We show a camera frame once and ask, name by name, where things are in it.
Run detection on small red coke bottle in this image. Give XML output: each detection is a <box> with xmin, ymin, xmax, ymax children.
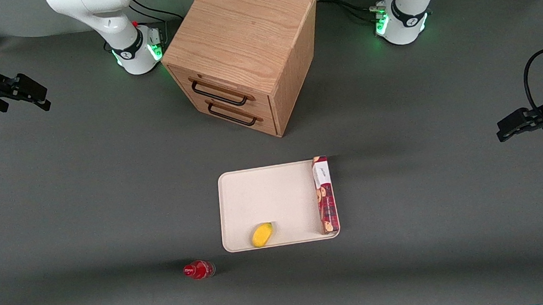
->
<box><xmin>183</xmin><ymin>258</ymin><xmax>217</xmax><ymax>282</ymax></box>

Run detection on cream plastic tray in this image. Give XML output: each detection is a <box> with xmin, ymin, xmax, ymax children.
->
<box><xmin>216</xmin><ymin>157</ymin><xmax>342</xmax><ymax>254</ymax></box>

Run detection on red cookie box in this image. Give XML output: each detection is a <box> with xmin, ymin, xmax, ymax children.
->
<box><xmin>311</xmin><ymin>154</ymin><xmax>341</xmax><ymax>235</ymax></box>

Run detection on wooden two-drawer cabinet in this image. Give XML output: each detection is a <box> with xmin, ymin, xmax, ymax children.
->
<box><xmin>156</xmin><ymin>0</ymin><xmax>329</xmax><ymax>148</ymax></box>

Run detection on yellow toy mango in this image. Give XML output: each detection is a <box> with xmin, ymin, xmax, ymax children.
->
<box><xmin>250</xmin><ymin>222</ymin><xmax>275</xmax><ymax>248</ymax></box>

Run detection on black right arm base cables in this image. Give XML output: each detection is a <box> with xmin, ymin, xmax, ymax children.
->
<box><xmin>128</xmin><ymin>0</ymin><xmax>185</xmax><ymax>27</ymax></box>

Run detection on black arm base cables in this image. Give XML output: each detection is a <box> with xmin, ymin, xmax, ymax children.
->
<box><xmin>316</xmin><ymin>0</ymin><xmax>381</xmax><ymax>27</ymax></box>
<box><xmin>128</xmin><ymin>0</ymin><xmax>185</xmax><ymax>27</ymax></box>

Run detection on dark metal drawer handle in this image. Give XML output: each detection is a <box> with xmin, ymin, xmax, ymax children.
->
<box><xmin>206</xmin><ymin>97</ymin><xmax>260</xmax><ymax>130</ymax></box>
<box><xmin>190</xmin><ymin>75</ymin><xmax>250</xmax><ymax>111</ymax></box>

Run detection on black left arm base cables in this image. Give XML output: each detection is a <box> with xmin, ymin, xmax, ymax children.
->
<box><xmin>316</xmin><ymin>0</ymin><xmax>381</xmax><ymax>27</ymax></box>

